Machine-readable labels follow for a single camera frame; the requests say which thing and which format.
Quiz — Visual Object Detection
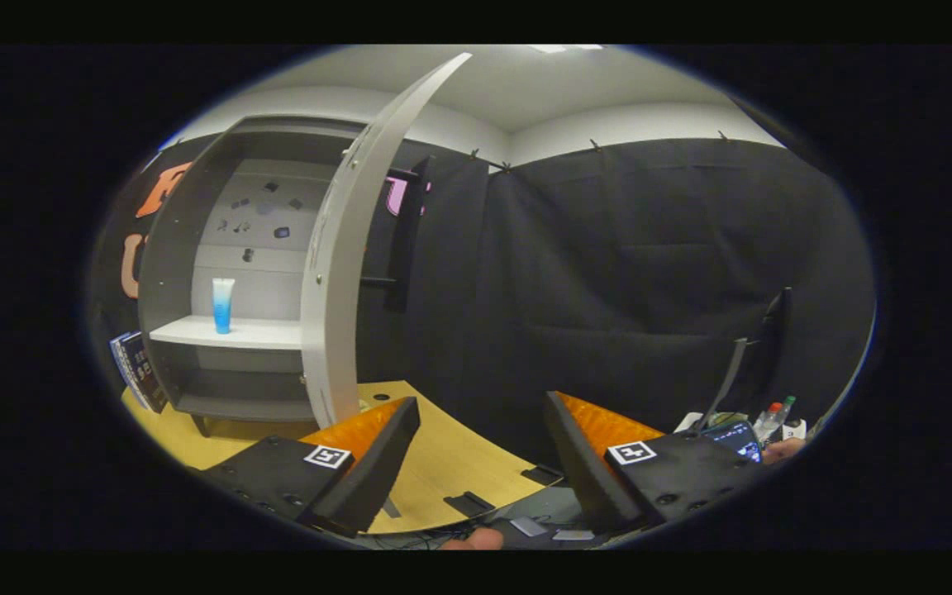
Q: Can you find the light blue book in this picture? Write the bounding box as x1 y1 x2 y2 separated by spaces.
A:
110 335 146 407

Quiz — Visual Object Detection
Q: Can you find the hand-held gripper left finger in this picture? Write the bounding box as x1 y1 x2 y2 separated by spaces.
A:
195 397 421 538

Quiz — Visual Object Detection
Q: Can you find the blue and white tube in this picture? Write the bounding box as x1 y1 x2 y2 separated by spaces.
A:
212 278 236 335

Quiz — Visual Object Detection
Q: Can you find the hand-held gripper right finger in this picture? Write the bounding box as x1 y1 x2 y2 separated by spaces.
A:
544 391 774 536

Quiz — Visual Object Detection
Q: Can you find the dark phone with lit screen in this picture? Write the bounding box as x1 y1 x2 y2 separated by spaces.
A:
701 420 764 464

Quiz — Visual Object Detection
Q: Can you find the white and blue book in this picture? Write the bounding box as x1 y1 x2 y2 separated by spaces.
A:
115 333 153 412

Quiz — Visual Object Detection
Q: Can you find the red cap bottle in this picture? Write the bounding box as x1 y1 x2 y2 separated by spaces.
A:
753 402 783 443

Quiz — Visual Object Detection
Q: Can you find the grey slanted bar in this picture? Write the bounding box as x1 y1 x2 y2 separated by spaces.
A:
695 337 750 435

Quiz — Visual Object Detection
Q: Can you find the black door handle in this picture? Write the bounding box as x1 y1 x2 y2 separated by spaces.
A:
360 155 431 313

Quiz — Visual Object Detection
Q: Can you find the black backdrop cloth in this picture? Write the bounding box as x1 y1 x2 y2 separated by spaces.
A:
88 136 878 472

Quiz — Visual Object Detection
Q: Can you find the white cabinet shelf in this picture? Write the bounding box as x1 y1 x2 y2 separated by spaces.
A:
149 315 303 350

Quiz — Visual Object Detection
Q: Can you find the grey cabinet body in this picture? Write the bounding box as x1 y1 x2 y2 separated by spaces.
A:
137 116 369 437

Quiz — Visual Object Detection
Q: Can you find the white cabinet door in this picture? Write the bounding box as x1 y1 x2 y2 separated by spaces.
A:
301 52 474 429

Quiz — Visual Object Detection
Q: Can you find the dark navy book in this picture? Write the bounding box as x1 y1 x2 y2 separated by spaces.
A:
121 331 169 414

